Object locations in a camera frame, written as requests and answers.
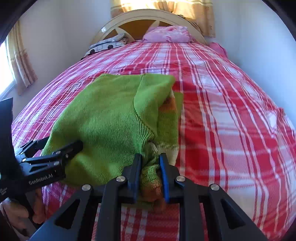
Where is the green orange striped knit sweater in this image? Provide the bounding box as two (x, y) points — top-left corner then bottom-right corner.
(42, 73), (183, 210)

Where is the person's left hand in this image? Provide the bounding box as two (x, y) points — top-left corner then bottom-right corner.
(1, 188), (46, 231)

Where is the red white plaid bedspread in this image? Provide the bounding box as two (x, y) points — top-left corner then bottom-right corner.
(12, 42), (295, 240)

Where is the side window curtain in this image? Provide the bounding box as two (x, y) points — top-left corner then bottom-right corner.
(5, 20), (38, 95)

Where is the grey car print pillow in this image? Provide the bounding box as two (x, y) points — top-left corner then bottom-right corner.
(84, 33), (128, 57)

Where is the cream wooden headboard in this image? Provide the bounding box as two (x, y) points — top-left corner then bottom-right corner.
(91, 9), (207, 45)

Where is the pink cloth beside bed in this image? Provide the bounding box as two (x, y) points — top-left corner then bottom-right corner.
(209, 42), (228, 58)

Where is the pink floral pillow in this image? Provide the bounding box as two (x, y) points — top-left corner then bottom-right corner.
(142, 26), (196, 43)

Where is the yellow window curtain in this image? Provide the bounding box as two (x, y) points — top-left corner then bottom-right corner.
(110, 0), (216, 38)

